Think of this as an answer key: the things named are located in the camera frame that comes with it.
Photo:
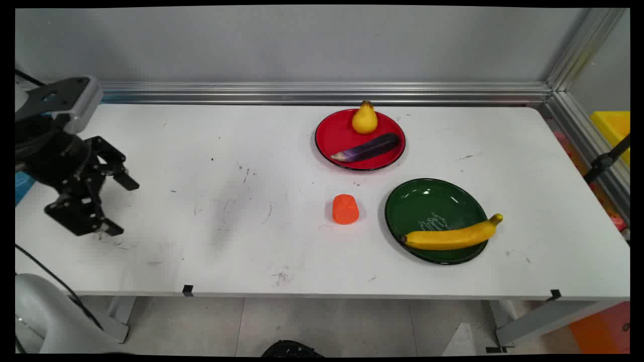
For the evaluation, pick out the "black camera stand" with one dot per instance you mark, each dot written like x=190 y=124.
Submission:
x=604 y=162

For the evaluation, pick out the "yellow toy banana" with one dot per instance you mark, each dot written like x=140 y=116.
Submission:
x=450 y=237

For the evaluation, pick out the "purple toy eggplant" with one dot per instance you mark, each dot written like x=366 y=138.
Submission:
x=370 y=148

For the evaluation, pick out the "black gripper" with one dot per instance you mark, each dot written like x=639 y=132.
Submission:
x=53 y=156

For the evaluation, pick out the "red round plate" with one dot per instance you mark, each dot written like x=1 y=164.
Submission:
x=342 y=138

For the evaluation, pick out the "upright aluminium frame post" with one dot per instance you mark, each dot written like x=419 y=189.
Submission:
x=583 y=48

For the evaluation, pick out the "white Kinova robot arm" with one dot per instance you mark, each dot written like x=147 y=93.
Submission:
x=48 y=311

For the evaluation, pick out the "yellow plastic bin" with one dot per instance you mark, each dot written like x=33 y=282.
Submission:
x=615 y=128

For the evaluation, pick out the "yellow toy pear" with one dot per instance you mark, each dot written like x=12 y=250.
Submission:
x=364 y=120

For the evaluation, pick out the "blue bubble wrap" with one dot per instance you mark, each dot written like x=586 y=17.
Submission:
x=22 y=186

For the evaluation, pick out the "pink packaging strip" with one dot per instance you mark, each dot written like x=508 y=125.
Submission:
x=604 y=206

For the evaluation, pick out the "black object on floor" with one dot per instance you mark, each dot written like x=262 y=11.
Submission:
x=292 y=349

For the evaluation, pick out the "black tape marker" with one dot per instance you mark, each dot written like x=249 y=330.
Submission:
x=187 y=290
x=555 y=294

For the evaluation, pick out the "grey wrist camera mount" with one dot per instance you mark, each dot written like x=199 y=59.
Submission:
x=70 y=103

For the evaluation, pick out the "side aluminium frame rail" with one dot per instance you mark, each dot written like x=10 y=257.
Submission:
x=588 y=136

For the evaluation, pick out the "orange box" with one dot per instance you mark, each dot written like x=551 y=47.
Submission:
x=601 y=329

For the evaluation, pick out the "orange toy carrot piece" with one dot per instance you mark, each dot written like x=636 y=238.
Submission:
x=345 y=209

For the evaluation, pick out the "horizontal aluminium frame rail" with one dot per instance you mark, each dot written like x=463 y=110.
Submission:
x=322 y=93

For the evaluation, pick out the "green round plate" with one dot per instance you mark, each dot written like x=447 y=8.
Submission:
x=427 y=211

